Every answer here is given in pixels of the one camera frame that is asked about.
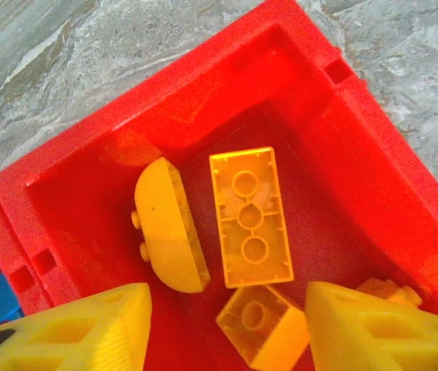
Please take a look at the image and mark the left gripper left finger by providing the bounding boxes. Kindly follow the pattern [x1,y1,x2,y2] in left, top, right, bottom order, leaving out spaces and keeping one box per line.
[0,282,153,371]

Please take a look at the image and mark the yellow long lego brick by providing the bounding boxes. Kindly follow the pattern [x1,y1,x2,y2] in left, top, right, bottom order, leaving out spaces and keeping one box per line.
[208,145,295,289]

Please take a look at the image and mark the yellow rounded lego piece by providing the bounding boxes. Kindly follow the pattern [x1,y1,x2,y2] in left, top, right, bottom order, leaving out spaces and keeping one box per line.
[130,157,210,295]

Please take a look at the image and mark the yellow square lego brick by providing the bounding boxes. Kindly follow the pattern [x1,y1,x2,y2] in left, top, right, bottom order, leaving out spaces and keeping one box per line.
[215,284,312,371]
[355,277,423,310]

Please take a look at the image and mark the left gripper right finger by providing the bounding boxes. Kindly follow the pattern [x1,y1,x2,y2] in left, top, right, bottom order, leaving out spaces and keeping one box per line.
[304,281,438,371]

